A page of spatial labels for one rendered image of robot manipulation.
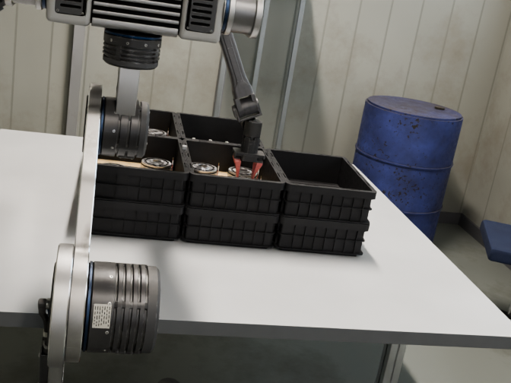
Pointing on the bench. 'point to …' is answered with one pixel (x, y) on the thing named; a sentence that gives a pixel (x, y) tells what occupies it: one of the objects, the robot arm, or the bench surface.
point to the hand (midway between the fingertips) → (244, 177)
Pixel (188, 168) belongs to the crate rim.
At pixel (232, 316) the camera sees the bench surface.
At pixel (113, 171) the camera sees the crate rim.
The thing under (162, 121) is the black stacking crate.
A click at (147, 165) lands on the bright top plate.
